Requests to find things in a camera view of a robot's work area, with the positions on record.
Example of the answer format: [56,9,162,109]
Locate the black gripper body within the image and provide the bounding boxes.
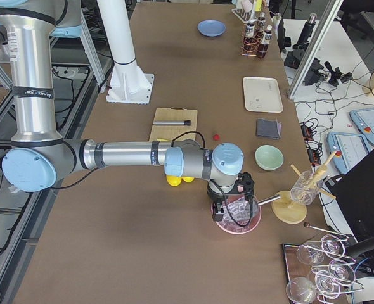
[207,182,238,222]

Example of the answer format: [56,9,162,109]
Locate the blue plate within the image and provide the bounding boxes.
[197,20,226,37]

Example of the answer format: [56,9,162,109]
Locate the pink bowl basket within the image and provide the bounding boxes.
[216,196,262,234]

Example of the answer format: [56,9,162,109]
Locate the whole yellow lemon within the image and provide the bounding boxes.
[182,177,195,183]
[166,175,182,187]

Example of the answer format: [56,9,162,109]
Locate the green bowl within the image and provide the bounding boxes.
[255,145,284,171]

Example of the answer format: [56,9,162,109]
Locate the wooden cup tree stand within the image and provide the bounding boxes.
[271,151,341,224]

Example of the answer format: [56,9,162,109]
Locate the steel muddler black tip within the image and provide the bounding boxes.
[153,120,191,126]

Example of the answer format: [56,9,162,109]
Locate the clear glass mug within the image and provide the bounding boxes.
[290,171,323,205]

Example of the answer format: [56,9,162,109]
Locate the grey folded cloth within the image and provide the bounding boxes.
[256,118,281,139]

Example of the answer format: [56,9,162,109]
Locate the wooden cutting board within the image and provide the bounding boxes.
[149,108,198,141]

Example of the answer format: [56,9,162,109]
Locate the cream rabbit tray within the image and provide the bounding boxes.
[243,77,283,113]

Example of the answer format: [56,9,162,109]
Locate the wine glass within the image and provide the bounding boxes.
[311,259,356,286]
[321,234,345,259]
[286,277,317,304]

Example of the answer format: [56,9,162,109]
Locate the black monitor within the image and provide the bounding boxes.
[326,149,374,236]

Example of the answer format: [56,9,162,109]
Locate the dark tea bottle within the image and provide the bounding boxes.
[257,12,266,34]
[243,19,256,55]
[257,25,273,58]

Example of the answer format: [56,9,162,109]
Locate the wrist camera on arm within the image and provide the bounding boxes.
[229,172,254,203]

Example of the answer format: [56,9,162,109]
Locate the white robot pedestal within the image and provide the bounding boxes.
[98,0,154,105]

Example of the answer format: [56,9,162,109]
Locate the copper wire bottle rack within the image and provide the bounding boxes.
[241,22,268,58]

